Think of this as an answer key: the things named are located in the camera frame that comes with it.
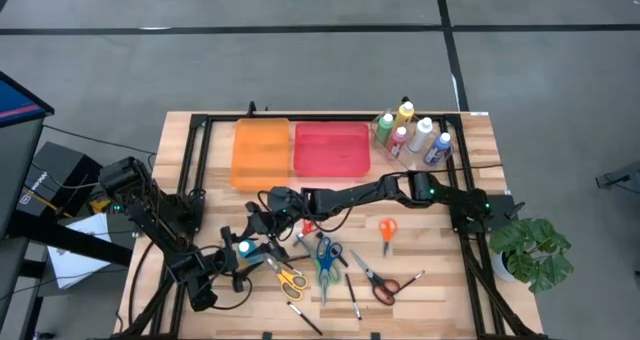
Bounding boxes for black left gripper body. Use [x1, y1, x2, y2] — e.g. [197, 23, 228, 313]
[221, 225, 250, 294]

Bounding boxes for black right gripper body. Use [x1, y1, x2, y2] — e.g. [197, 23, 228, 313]
[244, 201, 290, 262]

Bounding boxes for teal paint bottle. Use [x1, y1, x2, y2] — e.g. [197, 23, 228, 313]
[237, 238, 267, 266]

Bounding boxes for yellow-handled scissors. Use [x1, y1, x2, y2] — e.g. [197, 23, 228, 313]
[263, 256, 309, 302]

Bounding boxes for blue-handled scissors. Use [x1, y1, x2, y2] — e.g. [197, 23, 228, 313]
[315, 236, 345, 307]

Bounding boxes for brown-handled scissors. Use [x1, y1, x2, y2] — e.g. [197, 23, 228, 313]
[348, 249, 402, 307]

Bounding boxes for orange-handled scissors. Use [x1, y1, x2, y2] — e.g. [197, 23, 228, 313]
[378, 218, 399, 258]

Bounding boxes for green paint bottle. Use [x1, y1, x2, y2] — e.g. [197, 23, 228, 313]
[375, 113, 395, 147]

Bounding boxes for red paint bottle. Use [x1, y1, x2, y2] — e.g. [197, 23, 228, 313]
[387, 126, 408, 159]

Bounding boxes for yellow paint bottle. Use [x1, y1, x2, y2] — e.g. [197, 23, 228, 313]
[392, 101, 415, 131]

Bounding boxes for white paint bottle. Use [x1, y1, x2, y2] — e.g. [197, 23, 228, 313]
[407, 117, 434, 154]

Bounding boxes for dark blue paint bottle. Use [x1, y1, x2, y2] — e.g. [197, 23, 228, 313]
[423, 132, 453, 166]

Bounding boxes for orange translucent plastic tray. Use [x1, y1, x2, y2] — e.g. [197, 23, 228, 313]
[230, 117, 292, 193]

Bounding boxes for pink-red translucent plastic tray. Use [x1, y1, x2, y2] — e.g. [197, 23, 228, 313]
[292, 121, 372, 179]

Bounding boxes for white paper sheet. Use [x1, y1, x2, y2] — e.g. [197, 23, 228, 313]
[46, 212, 115, 291]

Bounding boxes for clear plastic container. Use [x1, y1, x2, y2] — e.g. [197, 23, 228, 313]
[368, 101, 454, 174]

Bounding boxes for black stand beam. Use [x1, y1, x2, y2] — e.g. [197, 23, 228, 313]
[0, 210, 135, 269]

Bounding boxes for black equipment box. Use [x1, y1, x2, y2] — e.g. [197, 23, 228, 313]
[16, 140, 104, 219]

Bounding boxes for blue screen monitor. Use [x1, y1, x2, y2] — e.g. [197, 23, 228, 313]
[0, 70, 56, 241]

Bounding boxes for green potted plant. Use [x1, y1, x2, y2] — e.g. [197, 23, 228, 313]
[487, 217, 576, 296]

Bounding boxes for grey stand leg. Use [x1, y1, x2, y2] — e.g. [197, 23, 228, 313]
[594, 159, 640, 190]

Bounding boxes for red-handled scissors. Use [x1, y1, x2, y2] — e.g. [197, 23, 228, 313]
[293, 219, 319, 248]

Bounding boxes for green-handled scissors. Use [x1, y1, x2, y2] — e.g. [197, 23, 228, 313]
[298, 237, 344, 287]

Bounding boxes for black aluminium rig frame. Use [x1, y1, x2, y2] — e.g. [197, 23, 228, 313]
[112, 99, 551, 340]

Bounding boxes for thick black hose cable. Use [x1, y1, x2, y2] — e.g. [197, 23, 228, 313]
[127, 239, 156, 327]

